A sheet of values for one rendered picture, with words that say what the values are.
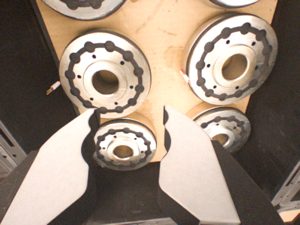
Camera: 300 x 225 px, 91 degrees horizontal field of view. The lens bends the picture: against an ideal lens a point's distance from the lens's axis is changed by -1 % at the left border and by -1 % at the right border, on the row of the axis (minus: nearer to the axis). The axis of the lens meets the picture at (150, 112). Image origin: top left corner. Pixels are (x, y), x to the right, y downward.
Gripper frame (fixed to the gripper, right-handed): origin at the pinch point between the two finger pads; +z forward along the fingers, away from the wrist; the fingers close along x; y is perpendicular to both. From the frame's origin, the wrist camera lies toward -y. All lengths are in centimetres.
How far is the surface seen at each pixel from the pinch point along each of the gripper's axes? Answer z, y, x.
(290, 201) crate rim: 0.0, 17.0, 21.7
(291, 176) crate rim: -0.2, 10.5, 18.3
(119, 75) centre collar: 6.2, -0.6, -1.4
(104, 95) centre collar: 6.2, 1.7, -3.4
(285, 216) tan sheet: 10, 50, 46
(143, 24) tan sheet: 9.9, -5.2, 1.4
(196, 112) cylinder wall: 8.3, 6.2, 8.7
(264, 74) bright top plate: 6.6, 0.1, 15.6
